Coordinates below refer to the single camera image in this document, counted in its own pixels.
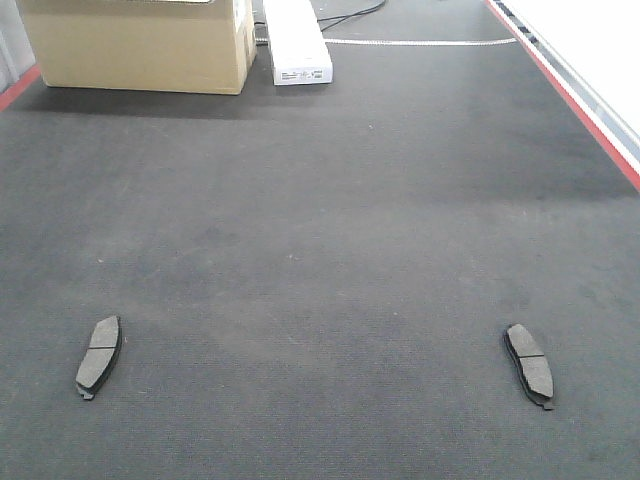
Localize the grey brake pad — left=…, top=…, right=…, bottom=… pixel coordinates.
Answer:
left=503, top=323, right=555, bottom=411
left=75, top=315, right=123, bottom=401

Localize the dark grey conveyor belt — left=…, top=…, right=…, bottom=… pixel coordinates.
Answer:
left=1, top=1, right=639, bottom=479

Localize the long white box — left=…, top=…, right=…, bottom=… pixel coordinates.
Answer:
left=263, top=0, right=333, bottom=86

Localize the brown cardboard box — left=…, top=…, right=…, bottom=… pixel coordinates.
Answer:
left=17, top=1, right=256, bottom=95

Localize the red conveyor side rail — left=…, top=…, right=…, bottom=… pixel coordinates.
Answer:
left=486, top=1, right=639, bottom=190

